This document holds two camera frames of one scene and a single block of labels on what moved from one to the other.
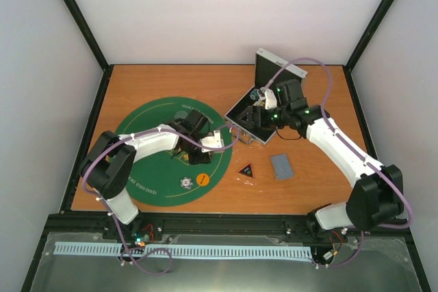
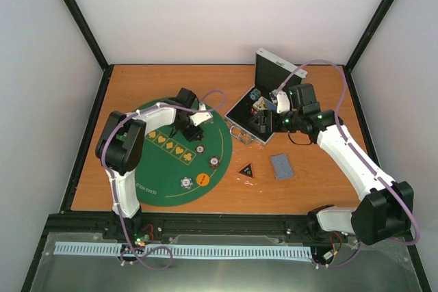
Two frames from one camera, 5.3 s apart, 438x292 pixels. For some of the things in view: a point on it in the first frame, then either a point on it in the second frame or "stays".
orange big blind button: (202, 179) stays
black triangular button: (247, 170) stays
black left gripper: (194, 160) to (190, 136)
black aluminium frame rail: (167, 223) stays
